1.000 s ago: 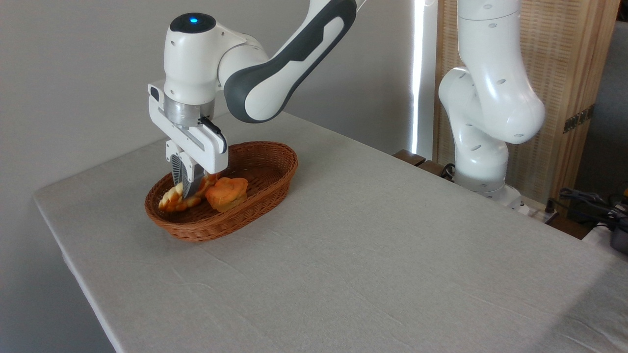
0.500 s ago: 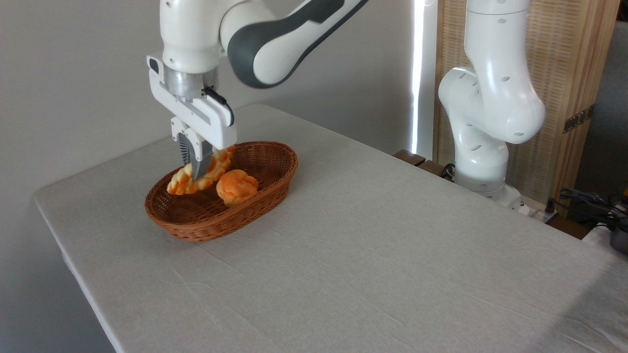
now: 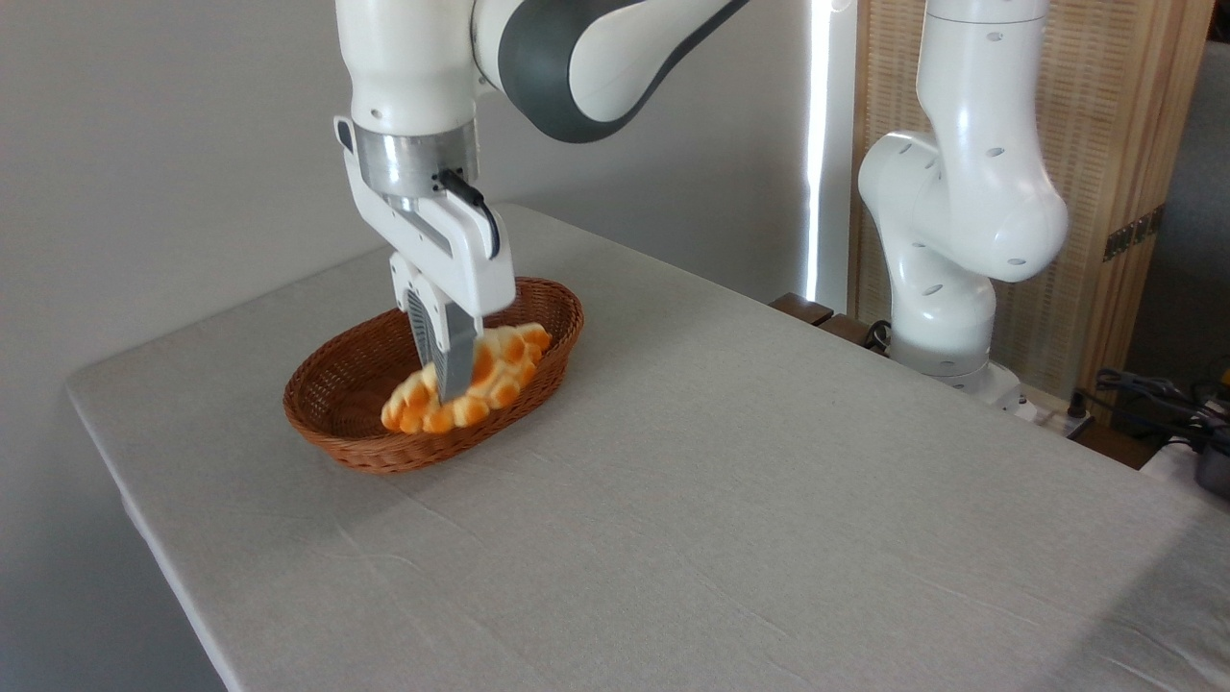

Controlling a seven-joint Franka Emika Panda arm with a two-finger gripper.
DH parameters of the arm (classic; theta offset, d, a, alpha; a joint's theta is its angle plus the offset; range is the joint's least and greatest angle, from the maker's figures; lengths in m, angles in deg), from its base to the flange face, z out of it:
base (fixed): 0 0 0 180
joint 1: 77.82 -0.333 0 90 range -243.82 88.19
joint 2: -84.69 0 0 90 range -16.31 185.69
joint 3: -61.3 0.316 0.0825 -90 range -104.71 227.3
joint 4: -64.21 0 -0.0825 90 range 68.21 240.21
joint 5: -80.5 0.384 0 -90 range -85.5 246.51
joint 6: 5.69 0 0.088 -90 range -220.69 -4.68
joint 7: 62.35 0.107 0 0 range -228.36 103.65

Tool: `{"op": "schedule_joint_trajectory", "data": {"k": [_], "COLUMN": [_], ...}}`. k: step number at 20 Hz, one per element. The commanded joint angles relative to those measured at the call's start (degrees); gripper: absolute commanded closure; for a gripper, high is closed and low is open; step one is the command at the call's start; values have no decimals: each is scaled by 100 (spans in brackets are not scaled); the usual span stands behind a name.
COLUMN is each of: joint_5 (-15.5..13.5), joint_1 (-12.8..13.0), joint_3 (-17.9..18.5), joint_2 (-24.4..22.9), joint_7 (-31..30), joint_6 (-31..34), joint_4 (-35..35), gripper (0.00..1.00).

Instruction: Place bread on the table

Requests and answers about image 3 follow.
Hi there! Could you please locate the wooden folding screen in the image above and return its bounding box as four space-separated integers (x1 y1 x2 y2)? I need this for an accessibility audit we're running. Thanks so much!
850 0 1217 424

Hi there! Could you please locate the brown woven wicker basket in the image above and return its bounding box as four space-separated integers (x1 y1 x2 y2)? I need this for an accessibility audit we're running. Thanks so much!
283 277 585 476

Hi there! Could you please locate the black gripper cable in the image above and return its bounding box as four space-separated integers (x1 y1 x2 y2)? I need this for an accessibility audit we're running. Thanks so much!
437 169 502 260

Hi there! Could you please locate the dark metal screen hinge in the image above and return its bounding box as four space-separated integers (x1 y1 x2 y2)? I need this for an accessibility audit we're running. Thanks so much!
1103 204 1167 262

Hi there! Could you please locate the light grey tablecloth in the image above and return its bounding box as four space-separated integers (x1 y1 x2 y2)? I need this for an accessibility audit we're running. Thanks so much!
65 202 1230 692

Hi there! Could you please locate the dark brown wooden block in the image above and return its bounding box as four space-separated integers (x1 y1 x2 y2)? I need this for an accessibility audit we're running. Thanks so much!
817 312 877 349
769 292 835 328

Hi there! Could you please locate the golden braided bread loaf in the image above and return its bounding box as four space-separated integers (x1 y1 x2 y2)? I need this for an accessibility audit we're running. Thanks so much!
381 322 554 435

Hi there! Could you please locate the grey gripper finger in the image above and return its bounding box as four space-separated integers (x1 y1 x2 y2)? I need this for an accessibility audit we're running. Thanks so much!
407 279 481 405
389 252 422 313

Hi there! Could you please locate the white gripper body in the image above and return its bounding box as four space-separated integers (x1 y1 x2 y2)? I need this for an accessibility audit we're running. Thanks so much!
342 161 518 320

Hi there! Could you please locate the black cable bundle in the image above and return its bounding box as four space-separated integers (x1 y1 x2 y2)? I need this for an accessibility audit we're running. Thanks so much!
1094 368 1230 435

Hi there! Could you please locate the black electronic device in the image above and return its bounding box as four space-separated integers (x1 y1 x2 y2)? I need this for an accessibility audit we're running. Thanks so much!
1192 440 1230 499

